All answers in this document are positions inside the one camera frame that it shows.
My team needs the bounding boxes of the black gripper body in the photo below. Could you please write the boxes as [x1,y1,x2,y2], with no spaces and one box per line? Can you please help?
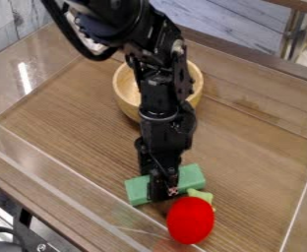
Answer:
[140,101,196,169]

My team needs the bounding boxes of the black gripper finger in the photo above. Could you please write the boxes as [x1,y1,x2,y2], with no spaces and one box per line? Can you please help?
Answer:
[134,137,157,175]
[148,167,178,202]

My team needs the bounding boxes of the green rectangular block stick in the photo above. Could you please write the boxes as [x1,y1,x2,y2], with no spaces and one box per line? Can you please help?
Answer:
[124,163,205,206]

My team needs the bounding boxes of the red felt strawberry toy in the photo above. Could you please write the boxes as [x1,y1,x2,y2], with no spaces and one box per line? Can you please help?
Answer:
[166,188,215,245]

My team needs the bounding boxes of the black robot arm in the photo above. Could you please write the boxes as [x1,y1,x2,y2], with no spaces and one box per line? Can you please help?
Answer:
[65,0,196,201]

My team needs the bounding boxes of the wooden brown bowl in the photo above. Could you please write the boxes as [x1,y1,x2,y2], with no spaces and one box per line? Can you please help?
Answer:
[113,61,203,122]

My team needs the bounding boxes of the black table leg clamp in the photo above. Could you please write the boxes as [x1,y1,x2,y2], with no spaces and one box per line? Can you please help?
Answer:
[0,208,59,252]

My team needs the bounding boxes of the black cable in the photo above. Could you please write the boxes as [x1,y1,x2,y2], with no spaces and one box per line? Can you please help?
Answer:
[39,0,117,62]

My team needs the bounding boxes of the metal chair frame background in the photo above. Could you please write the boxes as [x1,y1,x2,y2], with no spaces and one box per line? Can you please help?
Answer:
[279,11,307,62]

